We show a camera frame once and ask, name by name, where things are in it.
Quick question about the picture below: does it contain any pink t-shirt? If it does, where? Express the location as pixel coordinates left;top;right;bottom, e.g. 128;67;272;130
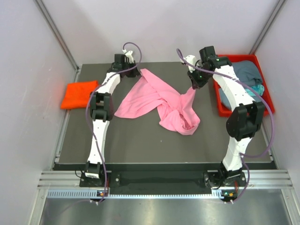
114;69;200;135

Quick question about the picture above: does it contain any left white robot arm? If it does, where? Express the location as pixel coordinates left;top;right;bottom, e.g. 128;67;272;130
82;50;140;188

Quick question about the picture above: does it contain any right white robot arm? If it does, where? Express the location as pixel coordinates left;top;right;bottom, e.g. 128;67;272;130
184;46;265;189

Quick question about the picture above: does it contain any grey-blue t-shirt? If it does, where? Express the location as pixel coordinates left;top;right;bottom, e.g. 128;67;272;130
218;60;263;110

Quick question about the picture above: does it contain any folded orange t-shirt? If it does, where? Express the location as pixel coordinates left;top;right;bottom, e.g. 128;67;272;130
60;80;98;110

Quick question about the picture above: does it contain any teal t-shirt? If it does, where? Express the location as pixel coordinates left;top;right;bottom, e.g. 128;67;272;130
245;84;265;97

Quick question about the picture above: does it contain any red plastic bin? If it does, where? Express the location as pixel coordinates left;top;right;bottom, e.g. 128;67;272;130
212;54;275;118

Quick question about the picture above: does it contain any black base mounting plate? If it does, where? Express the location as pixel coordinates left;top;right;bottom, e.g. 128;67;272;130
79;163;246;195

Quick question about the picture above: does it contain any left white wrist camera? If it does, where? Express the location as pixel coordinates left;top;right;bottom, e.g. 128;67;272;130
122;49;135;64

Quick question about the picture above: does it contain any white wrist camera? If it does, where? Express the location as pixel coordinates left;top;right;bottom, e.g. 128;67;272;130
122;49;135;64
180;55;197;73

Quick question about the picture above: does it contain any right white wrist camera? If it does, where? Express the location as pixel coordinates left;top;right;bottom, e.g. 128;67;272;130
180;55;197;73

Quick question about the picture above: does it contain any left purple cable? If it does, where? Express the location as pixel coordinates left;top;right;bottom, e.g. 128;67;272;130
84;42;143;204

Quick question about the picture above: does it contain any left corner aluminium post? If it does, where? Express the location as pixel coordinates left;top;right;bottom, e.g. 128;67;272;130
34;0;79;71

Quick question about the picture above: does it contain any corner aluminium post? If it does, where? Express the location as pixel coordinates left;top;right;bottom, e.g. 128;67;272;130
34;0;79;71
249;0;287;54

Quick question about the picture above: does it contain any right corner aluminium post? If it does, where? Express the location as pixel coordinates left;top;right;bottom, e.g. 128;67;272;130
249;0;287;54

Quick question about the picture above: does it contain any grey slotted cable duct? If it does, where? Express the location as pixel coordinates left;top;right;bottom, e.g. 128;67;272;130
47;189;224;199

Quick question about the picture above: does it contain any aluminium frame rail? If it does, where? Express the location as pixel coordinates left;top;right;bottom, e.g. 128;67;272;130
38;170;293;189

